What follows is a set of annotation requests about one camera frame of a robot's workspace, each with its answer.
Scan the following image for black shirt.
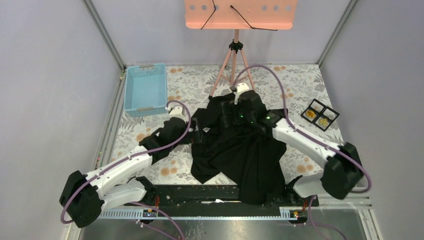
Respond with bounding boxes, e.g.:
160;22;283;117
190;93;287;205

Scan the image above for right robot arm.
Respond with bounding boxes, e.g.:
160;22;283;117
218;89;364;206

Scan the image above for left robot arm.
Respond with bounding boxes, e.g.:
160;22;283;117
59;117;199;228

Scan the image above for black brooch display tray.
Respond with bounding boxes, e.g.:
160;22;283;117
300;98;340;132

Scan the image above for floral table mat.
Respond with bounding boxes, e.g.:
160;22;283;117
103;64;344;185

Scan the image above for light blue plastic basket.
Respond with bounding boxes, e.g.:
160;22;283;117
123;63;168;117

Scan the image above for pink music stand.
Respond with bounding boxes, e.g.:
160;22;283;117
184;0;298;97

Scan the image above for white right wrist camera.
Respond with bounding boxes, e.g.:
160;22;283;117
230;82;251;105

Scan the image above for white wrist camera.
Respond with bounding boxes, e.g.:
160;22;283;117
230;82;251;105
167;106;185;121

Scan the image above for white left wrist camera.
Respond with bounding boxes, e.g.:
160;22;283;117
167;106;185;121

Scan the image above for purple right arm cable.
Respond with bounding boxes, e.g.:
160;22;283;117
231;64;373;194

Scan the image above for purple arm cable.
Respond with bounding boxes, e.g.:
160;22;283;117
60;100;193;225
231;64;373;194

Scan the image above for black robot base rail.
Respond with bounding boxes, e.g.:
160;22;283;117
139;184;319;218

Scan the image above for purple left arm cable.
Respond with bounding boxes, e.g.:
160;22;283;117
60;100;193;225

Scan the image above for aluminium frame rail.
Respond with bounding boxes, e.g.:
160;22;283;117
82;0;127;71

